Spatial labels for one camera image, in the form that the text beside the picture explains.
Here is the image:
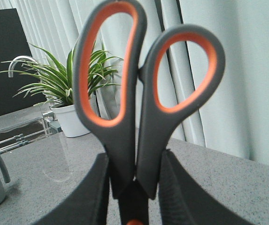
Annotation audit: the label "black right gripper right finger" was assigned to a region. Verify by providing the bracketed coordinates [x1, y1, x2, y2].
[158, 150, 251, 225]

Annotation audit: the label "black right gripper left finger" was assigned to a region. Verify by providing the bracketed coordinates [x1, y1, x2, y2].
[35, 153, 109, 225]

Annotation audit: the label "grey orange scissors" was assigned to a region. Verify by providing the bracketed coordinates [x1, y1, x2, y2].
[73, 0, 225, 225]

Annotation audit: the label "white plant pot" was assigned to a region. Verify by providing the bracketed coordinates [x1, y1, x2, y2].
[50, 103, 90, 138]

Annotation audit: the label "grey curtain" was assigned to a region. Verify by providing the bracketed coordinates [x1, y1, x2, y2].
[0, 0, 269, 165]

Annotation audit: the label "metal dish rack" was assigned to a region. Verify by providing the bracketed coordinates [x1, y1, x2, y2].
[0, 112, 54, 153]

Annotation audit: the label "green spider plant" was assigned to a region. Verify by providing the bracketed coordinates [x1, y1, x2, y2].
[0, 45, 123, 105]

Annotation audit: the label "chrome faucet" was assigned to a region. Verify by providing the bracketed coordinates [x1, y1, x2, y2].
[8, 55, 38, 79]

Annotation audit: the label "black wall panel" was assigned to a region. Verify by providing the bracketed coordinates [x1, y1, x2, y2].
[0, 9, 46, 116]

